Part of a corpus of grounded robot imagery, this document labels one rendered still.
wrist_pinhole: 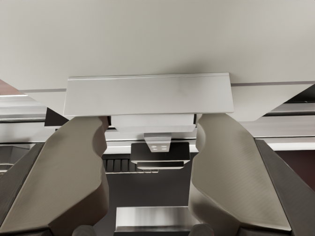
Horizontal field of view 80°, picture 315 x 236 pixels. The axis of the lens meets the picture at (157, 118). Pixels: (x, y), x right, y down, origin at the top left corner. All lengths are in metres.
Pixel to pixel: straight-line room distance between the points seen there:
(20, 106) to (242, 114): 0.25
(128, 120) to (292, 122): 0.43
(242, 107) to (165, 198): 0.58
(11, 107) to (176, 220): 0.23
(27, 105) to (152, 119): 0.16
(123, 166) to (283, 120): 0.43
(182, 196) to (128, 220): 0.51
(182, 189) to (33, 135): 0.48
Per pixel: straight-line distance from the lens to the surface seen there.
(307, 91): 0.69
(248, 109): 0.17
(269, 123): 0.51
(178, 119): 0.17
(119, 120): 0.18
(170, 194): 0.71
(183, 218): 0.21
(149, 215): 0.21
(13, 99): 0.26
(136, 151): 0.39
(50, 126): 0.23
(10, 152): 0.50
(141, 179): 0.71
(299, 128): 0.54
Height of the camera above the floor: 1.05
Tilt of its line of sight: 17 degrees down
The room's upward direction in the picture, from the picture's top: 179 degrees clockwise
